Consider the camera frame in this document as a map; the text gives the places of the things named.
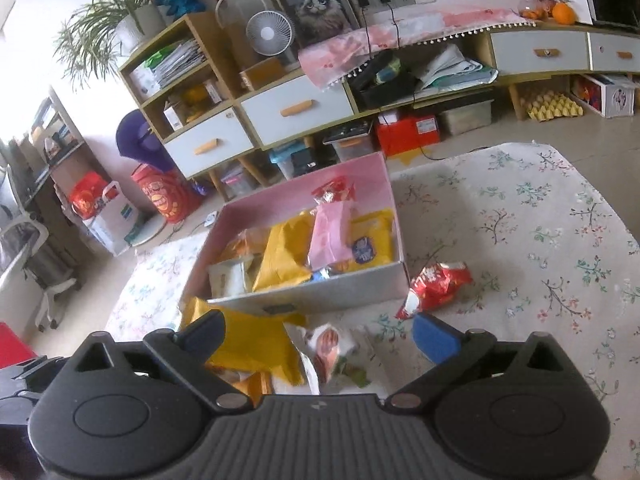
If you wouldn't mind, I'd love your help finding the large yellow snack bag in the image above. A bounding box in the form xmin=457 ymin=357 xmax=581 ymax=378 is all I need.
xmin=180 ymin=298 xmax=307 ymax=386

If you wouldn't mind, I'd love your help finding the red snack pack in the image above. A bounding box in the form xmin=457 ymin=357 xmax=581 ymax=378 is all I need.
xmin=395 ymin=262 xmax=473 ymax=321
xmin=311 ymin=177 xmax=356 ymax=205

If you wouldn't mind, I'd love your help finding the cream white snack pack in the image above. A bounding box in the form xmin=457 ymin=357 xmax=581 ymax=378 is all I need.
xmin=207 ymin=256 xmax=254 ymax=298

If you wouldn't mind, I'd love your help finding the orange white cookie pack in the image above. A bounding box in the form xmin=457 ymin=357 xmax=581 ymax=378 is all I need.
xmin=218 ymin=228 xmax=271 ymax=261

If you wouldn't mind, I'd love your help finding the pecan kernel snack bag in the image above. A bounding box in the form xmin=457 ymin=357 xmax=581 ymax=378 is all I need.
xmin=284 ymin=323 xmax=372 ymax=394

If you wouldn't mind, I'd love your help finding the yellow cake snack pack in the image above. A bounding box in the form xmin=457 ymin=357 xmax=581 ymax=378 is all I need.
xmin=344 ymin=209 xmax=395 ymax=273

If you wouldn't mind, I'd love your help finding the white blue snack pack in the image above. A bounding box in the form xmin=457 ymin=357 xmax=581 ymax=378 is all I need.
xmin=310 ymin=264 xmax=345 ymax=282

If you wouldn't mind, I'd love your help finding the pink snack pack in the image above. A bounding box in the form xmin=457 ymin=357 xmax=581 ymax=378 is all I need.
xmin=308 ymin=200 xmax=354 ymax=271

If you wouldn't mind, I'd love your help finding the white office chair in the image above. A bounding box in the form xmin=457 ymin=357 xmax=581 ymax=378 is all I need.
xmin=1 ymin=166 xmax=81 ymax=333

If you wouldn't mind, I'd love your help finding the white paper shopping bag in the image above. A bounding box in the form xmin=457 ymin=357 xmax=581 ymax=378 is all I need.
xmin=70 ymin=172 xmax=143 ymax=257

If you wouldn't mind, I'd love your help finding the red cylindrical gift box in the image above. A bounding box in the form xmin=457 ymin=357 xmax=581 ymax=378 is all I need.
xmin=131 ymin=164 xmax=203 ymax=224

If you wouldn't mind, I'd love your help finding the pink cardboard box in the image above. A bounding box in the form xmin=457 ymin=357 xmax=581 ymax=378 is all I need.
xmin=180 ymin=153 xmax=409 ymax=315

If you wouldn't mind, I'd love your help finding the purple plush toy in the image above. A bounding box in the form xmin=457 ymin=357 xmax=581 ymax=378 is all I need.
xmin=115 ymin=108 xmax=212 ymax=198

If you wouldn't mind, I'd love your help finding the red storage box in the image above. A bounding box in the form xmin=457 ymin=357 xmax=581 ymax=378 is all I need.
xmin=375 ymin=115 xmax=442 ymax=157

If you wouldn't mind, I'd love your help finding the yellow egg tray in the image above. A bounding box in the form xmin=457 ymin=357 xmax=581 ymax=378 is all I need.
xmin=520 ymin=90 xmax=585 ymax=122

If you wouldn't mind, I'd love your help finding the wooden white drawer cabinet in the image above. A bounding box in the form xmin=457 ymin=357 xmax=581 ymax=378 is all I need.
xmin=119 ymin=12 xmax=639 ymax=179

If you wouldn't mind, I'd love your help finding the pink cloth cover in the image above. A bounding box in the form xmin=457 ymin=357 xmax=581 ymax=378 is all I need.
xmin=298 ymin=6 xmax=536 ymax=89

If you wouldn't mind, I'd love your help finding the white desk fan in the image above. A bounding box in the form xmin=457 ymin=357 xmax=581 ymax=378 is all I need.
xmin=245 ymin=10 xmax=296 ymax=66

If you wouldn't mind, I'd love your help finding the potted green plant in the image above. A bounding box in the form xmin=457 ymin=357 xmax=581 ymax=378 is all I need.
xmin=54 ymin=0 xmax=154 ymax=86

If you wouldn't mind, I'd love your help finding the framed cat picture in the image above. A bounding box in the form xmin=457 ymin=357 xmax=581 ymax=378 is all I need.
xmin=271 ymin=0 xmax=360 ymax=49

